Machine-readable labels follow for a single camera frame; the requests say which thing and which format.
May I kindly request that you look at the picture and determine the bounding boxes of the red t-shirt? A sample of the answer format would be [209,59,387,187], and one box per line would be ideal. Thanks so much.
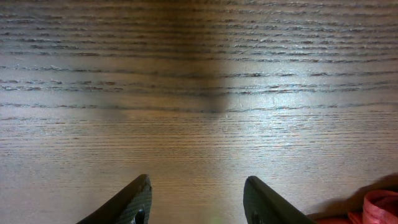
[316,190,397,224]

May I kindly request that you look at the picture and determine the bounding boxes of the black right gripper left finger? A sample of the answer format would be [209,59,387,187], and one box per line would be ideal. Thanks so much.
[77,174,152,224]

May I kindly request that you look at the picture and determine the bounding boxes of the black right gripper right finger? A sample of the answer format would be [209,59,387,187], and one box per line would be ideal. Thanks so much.
[243,175,315,224]

